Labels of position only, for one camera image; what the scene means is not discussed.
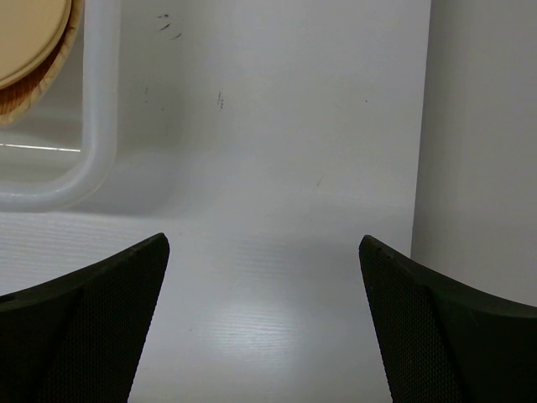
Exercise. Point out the translucent white plastic bin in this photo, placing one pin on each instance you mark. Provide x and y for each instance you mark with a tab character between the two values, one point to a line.
101	45

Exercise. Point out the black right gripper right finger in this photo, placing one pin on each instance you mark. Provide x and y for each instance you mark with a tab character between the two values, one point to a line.
443	341

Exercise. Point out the woven bamboo fan-shaped tray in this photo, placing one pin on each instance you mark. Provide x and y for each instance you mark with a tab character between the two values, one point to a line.
19	98

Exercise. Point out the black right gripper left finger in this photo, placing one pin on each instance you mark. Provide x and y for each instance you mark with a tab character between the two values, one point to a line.
79	337

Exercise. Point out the beige plate with bear print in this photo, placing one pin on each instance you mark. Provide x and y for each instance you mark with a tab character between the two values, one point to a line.
29	32

